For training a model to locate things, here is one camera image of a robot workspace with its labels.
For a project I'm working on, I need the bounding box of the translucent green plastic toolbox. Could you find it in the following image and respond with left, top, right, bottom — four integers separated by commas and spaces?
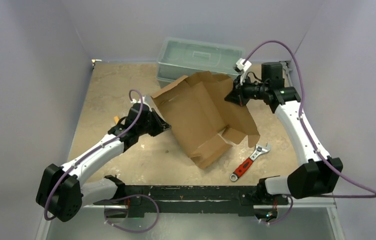
156, 37, 245, 88

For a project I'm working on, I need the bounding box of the orange pink highlighter marker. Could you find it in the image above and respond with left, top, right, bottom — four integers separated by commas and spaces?
113, 116, 120, 124

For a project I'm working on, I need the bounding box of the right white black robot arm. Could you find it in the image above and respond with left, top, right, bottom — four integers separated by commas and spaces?
225, 58, 343, 204

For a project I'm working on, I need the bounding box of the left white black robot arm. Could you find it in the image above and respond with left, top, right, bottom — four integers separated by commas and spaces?
35, 101, 171, 222

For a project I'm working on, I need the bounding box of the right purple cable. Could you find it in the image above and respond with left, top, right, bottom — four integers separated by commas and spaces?
244, 40, 376, 227

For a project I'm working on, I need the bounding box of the brown cardboard box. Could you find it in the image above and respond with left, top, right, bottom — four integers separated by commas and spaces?
151, 71, 260, 169

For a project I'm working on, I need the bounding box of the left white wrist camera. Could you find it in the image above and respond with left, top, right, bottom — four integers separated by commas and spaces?
233, 58, 252, 84

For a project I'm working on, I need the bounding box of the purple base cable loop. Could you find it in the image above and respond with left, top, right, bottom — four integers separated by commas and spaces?
104, 193, 160, 234

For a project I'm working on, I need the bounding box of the black metal base rail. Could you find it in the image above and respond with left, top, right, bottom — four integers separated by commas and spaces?
96, 185, 288, 218

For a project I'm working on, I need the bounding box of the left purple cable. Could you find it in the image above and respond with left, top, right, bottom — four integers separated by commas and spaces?
43, 88, 144, 222

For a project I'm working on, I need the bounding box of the red handled adjustable wrench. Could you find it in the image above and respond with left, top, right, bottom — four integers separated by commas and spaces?
229, 143, 271, 182

